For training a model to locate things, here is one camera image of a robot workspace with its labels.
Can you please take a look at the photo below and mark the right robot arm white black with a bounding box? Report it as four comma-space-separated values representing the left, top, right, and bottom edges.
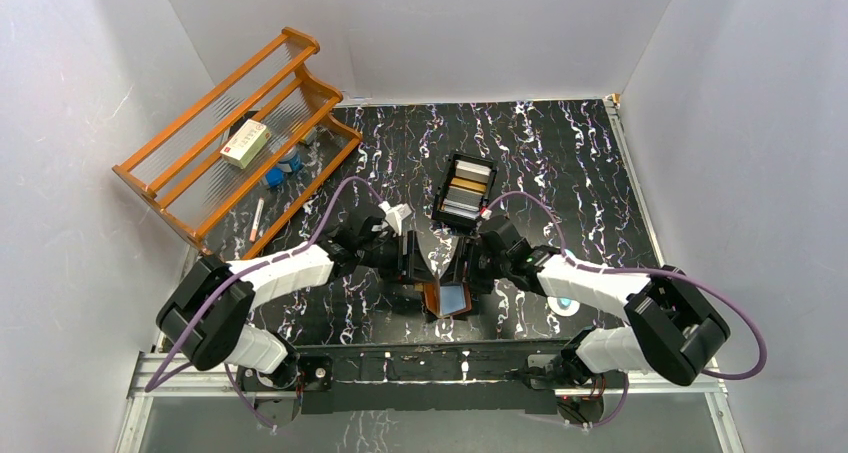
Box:
440, 215, 731, 387

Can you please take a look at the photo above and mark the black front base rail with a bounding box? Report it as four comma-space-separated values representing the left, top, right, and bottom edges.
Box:
300, 339, 564, 415

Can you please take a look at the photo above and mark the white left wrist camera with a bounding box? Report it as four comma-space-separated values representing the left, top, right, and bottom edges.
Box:
379, 201, 413, 235

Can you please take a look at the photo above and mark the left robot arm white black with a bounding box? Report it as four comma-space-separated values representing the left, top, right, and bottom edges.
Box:
155, 202, 435, 389

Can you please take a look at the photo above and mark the white card in tray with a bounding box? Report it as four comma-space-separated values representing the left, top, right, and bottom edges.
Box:
455, 160, 492, 183

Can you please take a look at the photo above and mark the brown leather card holder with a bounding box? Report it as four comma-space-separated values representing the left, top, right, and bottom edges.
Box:
423, 283, 472, 318

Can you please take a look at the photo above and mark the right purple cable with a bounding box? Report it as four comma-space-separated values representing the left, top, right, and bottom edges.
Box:
483, 189, 768, 380

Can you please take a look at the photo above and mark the pink white pen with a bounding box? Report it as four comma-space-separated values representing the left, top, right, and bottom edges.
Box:
249, 197, 265, 242

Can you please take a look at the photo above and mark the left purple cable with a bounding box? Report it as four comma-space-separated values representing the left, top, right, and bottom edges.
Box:
144, 175, 392, 393

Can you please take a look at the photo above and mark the orange wooden rack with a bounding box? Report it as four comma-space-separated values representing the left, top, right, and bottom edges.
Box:
112, 27, 363, 259

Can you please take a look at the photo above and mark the purple cable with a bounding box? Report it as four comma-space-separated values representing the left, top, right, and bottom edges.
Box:
144, 175, 392, 393
483, 189, 768, 380

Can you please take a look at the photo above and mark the silver card in tray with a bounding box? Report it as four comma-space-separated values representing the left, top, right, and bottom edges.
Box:
440, 195, 483, 219

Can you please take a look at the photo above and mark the blue small bottle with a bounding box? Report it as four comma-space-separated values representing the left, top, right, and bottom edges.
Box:
277, 146, 303, 174

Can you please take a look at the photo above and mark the gold credit card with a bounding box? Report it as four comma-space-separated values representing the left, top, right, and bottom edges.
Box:
450, 177, 487, 194

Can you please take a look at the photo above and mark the blue small block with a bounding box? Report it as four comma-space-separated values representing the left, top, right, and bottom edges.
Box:
263, 167, 285, 189

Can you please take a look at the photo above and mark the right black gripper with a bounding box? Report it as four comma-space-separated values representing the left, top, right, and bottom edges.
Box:
437, 235, 510, 295

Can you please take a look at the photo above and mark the black card tray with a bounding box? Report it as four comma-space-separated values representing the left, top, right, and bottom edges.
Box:
431, 151, 498, 235

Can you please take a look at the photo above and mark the white red small box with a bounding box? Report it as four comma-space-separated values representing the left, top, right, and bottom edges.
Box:
220, 119, 271, 169

